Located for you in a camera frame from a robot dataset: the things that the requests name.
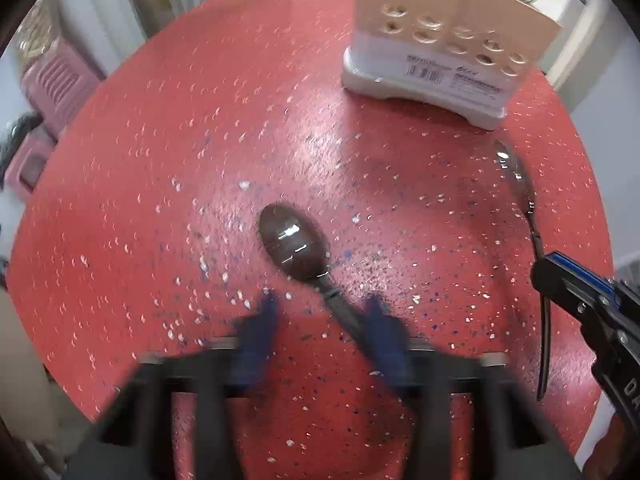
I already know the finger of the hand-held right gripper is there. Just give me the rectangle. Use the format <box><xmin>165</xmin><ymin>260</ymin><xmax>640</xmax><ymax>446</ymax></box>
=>
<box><xmin>545</xmin><ymin>252</ymin><xmax>621</xmax><ymax>301</ymax></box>
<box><xmin>531</xmin><ymin>259</ymin><xmax>601</xmax><ymax>326</ymax></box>

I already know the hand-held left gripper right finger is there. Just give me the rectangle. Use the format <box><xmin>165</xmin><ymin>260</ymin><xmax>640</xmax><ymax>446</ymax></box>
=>
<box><xmin>360</xmin><ymin>294</ymin><xmax>586</xmax><ymax>480</ymax></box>

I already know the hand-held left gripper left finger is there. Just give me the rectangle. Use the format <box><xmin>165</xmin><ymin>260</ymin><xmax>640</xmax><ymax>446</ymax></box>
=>
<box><xmin>65</xmin><ymin>292</ymin><xmax>281</xmax><ymax>480</ymax></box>

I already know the large metal spoon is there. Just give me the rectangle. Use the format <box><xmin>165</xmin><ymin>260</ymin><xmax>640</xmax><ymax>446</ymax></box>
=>
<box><xmin>258</xmin><ymin>202</ymin><xmax>381</xmax><ymax>356</ymax></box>
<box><xmin>494</xmin><ymin>140</ymin><xmax>553</xmax><ymax>402</ymax></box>

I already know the beige utensil holder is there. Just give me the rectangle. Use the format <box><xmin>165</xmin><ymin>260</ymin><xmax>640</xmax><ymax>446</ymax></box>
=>
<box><xmin>341</xmin><ymin>0</ymin><xmax>566</xmax><ymax>132</ymax></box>

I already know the pink plastic stool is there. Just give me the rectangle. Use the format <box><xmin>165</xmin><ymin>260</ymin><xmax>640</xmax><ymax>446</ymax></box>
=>
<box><xmin>20</xmin><ymin>40</ymin><xmax>106</xmax><ymax>136</ymax></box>
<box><xmin>5</xmin><ymin>130</ymin><xmax>56</xmax><ymax>201</ymax></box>

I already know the black plastic bag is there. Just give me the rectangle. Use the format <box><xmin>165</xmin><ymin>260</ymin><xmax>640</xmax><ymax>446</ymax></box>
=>
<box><xmin>0</xmin><ymin>112</ymin><xmax>46</xmax><ymax>161</ymax></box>

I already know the clear bag of nuts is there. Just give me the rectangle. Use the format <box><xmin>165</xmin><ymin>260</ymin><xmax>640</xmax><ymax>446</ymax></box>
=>
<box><xmin>12</xmin><ymin>0</ymin><xmax>61</xmax><ymax>61</ymax></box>

